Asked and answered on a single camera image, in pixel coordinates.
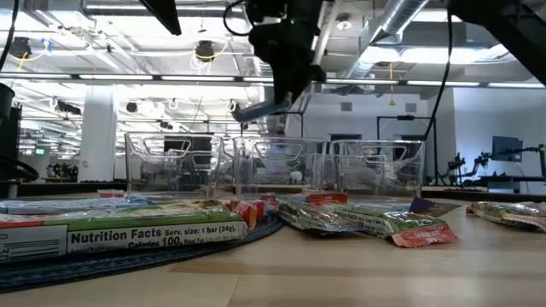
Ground linear ceiling light strip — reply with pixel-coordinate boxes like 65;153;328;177
0;72;546;90

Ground wall monitor screen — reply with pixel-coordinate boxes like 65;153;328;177
491;136;525;164

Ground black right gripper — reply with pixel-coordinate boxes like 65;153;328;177
250;0;328;107

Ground round dark blue woven placemat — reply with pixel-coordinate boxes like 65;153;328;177
0;215;286;295

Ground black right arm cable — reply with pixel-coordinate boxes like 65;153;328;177
424;8;454;142

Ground black ceiling device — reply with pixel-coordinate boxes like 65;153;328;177
195;39;217;63
8;36;32;60

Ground background black table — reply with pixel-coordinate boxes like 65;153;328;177
477;173;546;195

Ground white building pillar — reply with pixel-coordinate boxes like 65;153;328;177
78;84;118;183

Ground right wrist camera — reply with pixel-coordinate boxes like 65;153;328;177
245;0;295;25

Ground yellow hanging cord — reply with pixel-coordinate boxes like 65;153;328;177
386;62;398;107

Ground black metal gantry frame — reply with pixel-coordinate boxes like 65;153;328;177
375;114;439;188

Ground black aluminium table frame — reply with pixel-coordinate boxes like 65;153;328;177
0;181;546;202

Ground black plant pot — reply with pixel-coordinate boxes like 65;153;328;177
0;83;16;125

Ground clear plastic bin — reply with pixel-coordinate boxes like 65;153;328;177
124;131;228;194
328;139;427;199
232;136;328;195

